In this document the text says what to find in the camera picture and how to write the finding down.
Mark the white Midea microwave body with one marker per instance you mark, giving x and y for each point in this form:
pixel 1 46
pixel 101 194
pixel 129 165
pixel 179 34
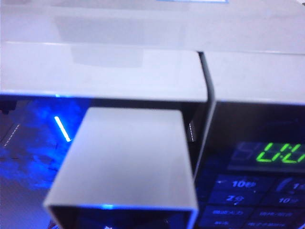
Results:
pixel 250 78

